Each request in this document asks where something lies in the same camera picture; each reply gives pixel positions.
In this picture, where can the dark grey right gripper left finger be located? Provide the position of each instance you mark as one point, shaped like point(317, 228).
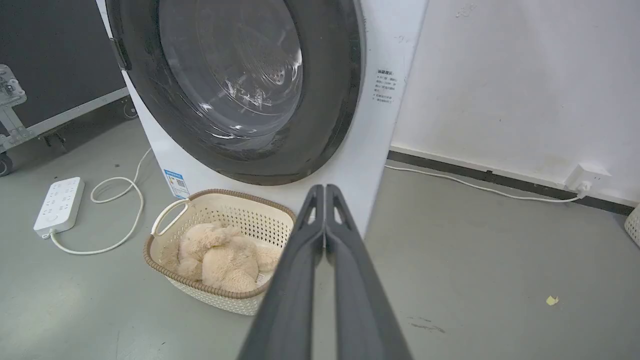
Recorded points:
point(292, 280)

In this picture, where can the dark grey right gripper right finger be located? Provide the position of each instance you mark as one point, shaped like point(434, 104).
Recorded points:
point(357, 285)

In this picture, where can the white washing machine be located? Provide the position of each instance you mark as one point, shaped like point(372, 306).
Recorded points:
point(370, 125)

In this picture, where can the dark round washing machine door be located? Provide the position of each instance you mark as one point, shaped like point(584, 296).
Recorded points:
point(320, 100)

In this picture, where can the beige plush toy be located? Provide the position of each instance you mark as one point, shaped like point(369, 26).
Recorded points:
point(220, 260)

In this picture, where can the cream woven laundry basket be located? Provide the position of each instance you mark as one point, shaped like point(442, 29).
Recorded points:
point(230, 212)

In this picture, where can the yellow paper scrap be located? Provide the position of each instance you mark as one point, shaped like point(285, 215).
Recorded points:
point(551, 300)

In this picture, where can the white power strip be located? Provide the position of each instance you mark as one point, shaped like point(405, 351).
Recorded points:
point(59, 205)

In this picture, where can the white perforated basket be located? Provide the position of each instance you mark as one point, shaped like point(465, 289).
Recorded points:
point(634, 226)

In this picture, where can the black flight case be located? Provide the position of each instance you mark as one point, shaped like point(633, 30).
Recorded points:
point(50, 60)

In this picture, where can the white wall socket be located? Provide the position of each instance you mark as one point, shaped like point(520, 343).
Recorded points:
point(587, 176)

